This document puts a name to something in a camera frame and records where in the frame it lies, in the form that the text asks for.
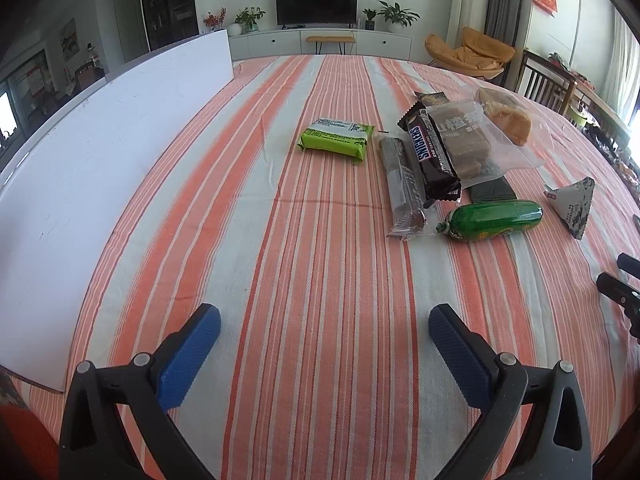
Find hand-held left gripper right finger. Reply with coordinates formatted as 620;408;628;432
428;303;593;480

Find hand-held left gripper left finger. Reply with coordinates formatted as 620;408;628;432
59;303;222;480

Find brown chocolate bar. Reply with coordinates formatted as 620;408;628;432
397;103;462;209

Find grey triangular snack packet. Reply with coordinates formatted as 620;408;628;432
544;176;597;240

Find green sausage-shaped snack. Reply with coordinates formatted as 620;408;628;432
436;201;544;243

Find orange striped tablecloth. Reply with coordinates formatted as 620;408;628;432
10;54;640;480

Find long black snack packet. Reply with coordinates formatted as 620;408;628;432
415;91;517;204

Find clear-wrapped brown wafer bar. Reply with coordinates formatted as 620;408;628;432
378;135;430;241

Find bread in clear bag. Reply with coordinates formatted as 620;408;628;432
475;86;533;147

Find red cloth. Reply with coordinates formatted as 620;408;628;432
0;365;62;480

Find white board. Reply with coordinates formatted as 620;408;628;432
0;29;234;393

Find dark wooden chair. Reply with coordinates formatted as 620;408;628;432
515;50;576;116

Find clear packet of brown slabs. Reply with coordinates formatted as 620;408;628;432
424;99;546;190

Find green snack packet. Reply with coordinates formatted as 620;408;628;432
299;119;376;162

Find orange lounge chair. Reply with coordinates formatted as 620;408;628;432
425;26;516;78

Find grey curtain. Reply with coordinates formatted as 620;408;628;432
485;0;536;48

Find light patterned curtain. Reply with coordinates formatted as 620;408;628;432
447;0;491;51

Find white television cabinet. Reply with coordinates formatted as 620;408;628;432
227;27;413;63

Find large leafy potted plant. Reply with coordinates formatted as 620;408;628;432
377;1;421;28

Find green potted plant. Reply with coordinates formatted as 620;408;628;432
235;6;266;33

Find wooden bench with metal legs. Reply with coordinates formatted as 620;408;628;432
306;35;357;56

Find dark glass cabinet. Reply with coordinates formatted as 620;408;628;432
137;0;197;53

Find black television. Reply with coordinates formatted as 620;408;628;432
275;0;359;27

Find framed wall picture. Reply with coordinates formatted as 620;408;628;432
59;17;81;63

